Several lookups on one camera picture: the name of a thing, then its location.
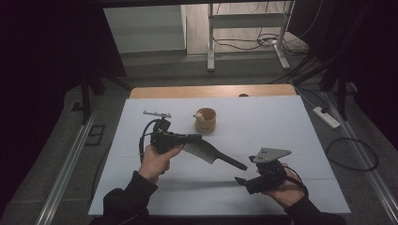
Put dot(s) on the person's right hand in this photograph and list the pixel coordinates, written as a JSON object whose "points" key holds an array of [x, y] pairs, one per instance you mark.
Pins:
{"points": [[286, 192]]}

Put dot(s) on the black rectangular floor frame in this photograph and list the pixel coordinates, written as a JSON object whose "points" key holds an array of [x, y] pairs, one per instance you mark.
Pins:
{"points": [[95, 135]]}

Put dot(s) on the white metal stand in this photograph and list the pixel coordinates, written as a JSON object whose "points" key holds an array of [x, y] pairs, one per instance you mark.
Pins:
{"points": [[247, 21]]}

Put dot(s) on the wooden cup with animal figure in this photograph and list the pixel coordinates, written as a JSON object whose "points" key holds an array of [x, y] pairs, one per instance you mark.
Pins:
{"points": [[205, 123]]}

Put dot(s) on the black comb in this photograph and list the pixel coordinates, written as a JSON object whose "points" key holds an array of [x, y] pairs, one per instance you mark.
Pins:
{"points": [[212, 153]]}

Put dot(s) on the black stand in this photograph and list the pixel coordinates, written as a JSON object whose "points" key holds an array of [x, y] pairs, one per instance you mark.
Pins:
{"points": [[86, 100], [341, 90]]}

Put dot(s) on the wooden table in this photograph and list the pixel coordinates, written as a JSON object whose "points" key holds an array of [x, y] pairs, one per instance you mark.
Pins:
{"points": [[187, 91]]}

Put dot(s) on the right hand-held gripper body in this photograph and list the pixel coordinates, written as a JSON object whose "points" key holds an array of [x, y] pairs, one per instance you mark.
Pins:
{"points": [[269, 175]]}

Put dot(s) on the grey panel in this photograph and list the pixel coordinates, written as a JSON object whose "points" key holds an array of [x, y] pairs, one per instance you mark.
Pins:
{"points": [[144, 28]]}

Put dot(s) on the small dark round object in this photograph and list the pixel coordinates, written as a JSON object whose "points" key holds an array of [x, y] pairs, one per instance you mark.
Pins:
{"points": [[243, 95]]}

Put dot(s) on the person's left hand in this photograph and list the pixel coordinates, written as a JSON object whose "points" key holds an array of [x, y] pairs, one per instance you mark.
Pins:
{"points": [[155, 165]]}

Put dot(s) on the aluminium rail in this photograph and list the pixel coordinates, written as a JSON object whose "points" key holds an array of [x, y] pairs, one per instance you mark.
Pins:
{"points": [[67, 168], [363, 156]]}

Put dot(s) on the white table mat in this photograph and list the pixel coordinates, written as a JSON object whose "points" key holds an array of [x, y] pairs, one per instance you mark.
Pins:
{"points": [[219, 193]]}

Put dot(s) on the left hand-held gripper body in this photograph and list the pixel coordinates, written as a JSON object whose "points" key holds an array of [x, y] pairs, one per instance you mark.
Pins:
{"points": [[162, 140]]}

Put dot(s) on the white power strip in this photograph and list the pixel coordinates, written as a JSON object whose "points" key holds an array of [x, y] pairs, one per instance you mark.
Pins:
{"points": [[327, 118]]}

